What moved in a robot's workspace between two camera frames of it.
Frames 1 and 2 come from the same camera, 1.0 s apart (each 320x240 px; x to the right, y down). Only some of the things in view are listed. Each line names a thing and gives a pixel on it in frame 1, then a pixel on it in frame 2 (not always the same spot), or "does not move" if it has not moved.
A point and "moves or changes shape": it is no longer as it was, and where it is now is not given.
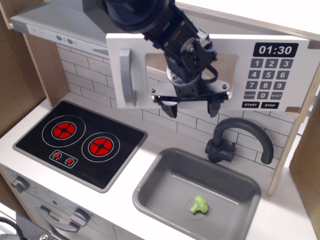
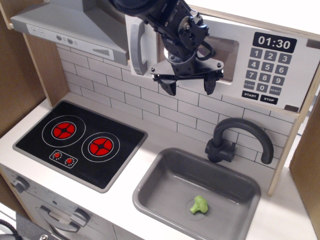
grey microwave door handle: [129, 94] → [136, 30]
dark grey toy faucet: [217, 150] does not move
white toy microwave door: [273, 72] moves or changes shape
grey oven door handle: [69, 223] does not move
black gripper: [209, 89] → [182, 65]
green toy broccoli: [200, 205] does not move
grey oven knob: [21, 184] does not move
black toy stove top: [90, 148] does not move
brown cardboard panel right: [305, 164] does not move
